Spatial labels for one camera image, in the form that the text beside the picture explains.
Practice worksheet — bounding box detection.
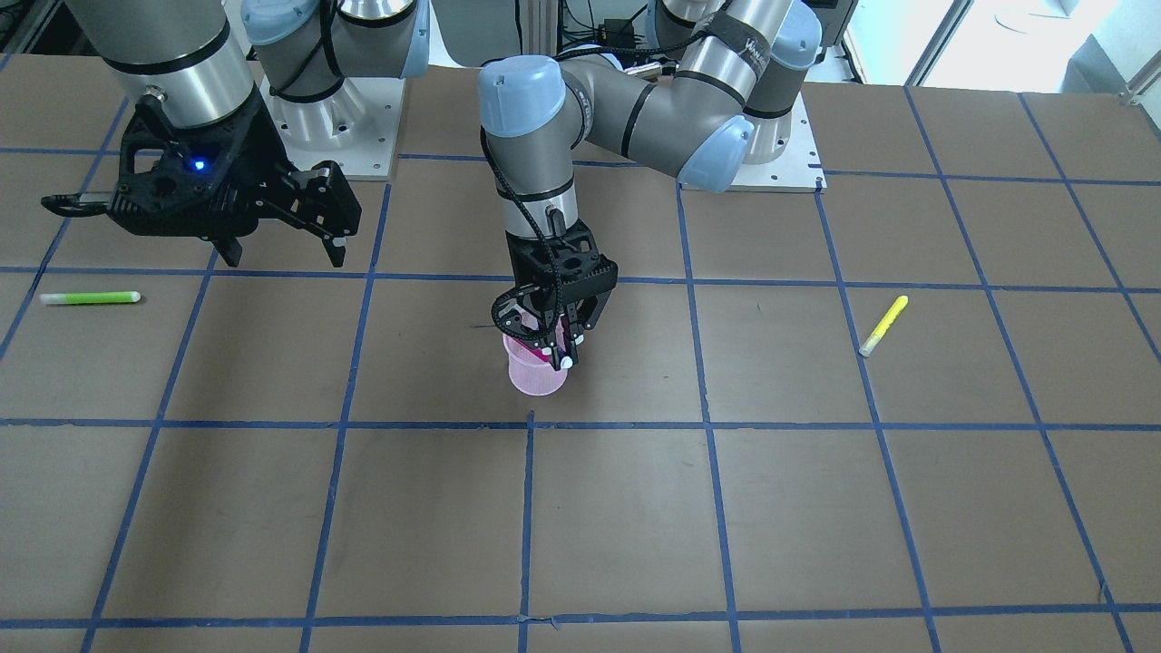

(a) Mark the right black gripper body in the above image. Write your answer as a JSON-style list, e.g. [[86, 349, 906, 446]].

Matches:
[[107, 91, 296, 241]]

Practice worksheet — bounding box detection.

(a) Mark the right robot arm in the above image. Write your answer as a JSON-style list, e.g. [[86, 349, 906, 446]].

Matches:
[[41, 1, 432, 268]]

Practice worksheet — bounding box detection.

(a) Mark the aluminium frame post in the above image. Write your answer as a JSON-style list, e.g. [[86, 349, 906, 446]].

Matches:
[[513, 0, 562, 55]]

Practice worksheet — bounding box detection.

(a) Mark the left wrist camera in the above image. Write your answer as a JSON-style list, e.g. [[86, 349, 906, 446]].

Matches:
[[490, 284, 549, 346]]

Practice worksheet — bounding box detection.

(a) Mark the yellow highlighter pen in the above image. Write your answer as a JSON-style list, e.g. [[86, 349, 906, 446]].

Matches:
[[858, 295, 911, 358]]

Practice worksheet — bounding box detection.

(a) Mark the purple pen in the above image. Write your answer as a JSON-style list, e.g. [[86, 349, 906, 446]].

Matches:
[[555, 316, 575, 371]]

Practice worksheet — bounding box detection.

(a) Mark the pink pen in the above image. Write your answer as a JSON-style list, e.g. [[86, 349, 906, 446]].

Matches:
[[515, 338, 554, 366]]

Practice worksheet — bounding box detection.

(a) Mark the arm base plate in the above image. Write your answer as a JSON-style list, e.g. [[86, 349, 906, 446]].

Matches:
[[259, 78, 406, 181], [729, 94, 828, 193]]

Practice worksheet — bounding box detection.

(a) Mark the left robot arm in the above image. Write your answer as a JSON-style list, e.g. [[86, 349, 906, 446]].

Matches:
[[478, 1, 824, 369]]

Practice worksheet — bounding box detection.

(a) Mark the green highlighter pen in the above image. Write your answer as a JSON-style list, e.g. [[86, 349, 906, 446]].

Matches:
[[38, 292, 142, 306]]

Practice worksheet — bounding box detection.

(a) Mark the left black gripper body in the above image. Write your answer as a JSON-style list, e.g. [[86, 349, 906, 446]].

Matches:
[[505, 220, 618, 314]]

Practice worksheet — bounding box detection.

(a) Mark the pink mesh cup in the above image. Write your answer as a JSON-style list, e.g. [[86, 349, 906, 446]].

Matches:
[[502, 335, 568, 396]]

